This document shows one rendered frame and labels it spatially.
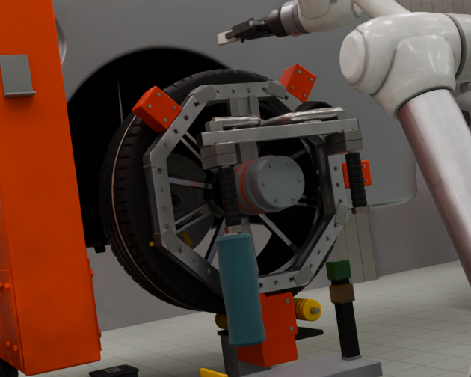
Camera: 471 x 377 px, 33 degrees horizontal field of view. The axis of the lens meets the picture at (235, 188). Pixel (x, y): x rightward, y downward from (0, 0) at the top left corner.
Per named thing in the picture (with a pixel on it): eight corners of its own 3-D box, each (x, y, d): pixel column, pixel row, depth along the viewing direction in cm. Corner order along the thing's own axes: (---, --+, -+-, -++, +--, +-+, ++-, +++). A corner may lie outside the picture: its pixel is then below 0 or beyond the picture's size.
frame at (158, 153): (345, 274, 219) (317, 81, 220) (359, 275, 213) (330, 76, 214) (161, 310, 195) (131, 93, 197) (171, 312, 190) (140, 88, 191)
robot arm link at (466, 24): (472, 4, 154) (415, 7, 149) (540, 16, 139) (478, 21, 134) (466, 71, 159) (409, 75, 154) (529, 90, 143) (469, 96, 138)
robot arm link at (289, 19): (318, 35, 203) (299, 40, 206) (315, 1, 203) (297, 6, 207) (297, 30, 196) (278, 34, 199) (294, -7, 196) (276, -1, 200)
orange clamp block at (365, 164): (330, 191, 221) (357, 187, 224) (345, 188, 213) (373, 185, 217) (327, 166, 221) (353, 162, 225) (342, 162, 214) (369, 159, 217)
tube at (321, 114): (309, 132, 211) (303, 92, 211) (349, 120, 194) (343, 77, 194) (251, 137, 203) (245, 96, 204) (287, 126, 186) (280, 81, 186)
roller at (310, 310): (275, 313, 233) (273, 293, 233) (328, 319, 206) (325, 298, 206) (258, 317, 230) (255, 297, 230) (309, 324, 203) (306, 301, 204)
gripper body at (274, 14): (279, 31, 199) (251, 40, 205) (299, 37, 206) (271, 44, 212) (277, 2, 200) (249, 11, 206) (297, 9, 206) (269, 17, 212)
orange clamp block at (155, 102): (173, 114, 203) (146, 90, 200) (184, 108, 195) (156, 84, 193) (157, 134, 200) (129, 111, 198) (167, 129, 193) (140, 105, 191)
